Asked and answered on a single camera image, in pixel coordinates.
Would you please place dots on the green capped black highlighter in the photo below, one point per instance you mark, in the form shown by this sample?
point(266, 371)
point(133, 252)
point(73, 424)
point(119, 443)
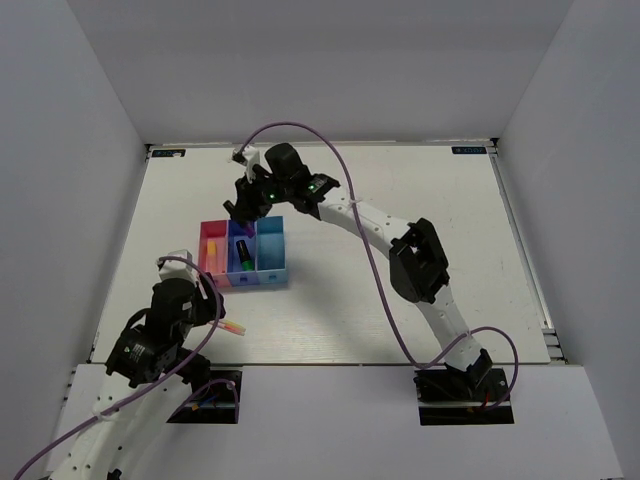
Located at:
point(244, 256)

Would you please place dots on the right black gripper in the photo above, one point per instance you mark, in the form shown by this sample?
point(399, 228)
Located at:
point(248, 207)

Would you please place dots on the light blue container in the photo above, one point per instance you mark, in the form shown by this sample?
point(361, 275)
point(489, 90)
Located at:
point(271, 266)

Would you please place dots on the yellow pink highlighter pen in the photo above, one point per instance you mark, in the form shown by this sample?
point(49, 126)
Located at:
point(232, 327)

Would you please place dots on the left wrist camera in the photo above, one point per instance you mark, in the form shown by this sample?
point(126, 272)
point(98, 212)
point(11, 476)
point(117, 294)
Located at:
point(173, 269)

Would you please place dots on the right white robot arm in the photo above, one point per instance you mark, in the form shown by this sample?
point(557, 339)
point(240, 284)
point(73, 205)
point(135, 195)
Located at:
point(418, 266)

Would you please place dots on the right blue corner label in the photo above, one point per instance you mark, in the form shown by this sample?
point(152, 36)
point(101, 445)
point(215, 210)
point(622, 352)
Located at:
point(469, 150)

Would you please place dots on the blue corner label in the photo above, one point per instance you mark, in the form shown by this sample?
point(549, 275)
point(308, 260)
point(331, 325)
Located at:
point(168, 153)
point(469, 150)

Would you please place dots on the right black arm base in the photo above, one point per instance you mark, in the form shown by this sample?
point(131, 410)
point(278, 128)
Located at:
point(443, 400)

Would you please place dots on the orange capped highlighter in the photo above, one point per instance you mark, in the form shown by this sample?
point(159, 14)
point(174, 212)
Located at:
point(211, 256)
point(221, 254)

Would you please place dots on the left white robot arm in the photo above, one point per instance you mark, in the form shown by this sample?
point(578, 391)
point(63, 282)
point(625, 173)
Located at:
point(149, 377)

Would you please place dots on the dark blue container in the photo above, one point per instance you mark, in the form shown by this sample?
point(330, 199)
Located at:
point(238, 277)

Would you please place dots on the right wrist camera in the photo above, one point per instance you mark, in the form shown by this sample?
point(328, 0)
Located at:
point(248, 158)

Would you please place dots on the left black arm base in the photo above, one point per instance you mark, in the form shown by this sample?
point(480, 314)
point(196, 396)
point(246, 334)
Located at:
point(216, 404)

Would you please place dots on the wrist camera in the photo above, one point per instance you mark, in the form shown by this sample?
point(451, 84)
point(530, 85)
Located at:
point(173, 269)
point(248, 158)

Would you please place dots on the pink container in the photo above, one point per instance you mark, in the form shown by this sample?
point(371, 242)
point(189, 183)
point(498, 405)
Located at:
point(212, 230)

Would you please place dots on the left blue corner label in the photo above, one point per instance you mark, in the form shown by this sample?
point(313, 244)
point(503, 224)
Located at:
point(168, 153)

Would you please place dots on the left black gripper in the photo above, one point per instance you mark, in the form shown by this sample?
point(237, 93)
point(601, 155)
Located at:
point(209, 305)

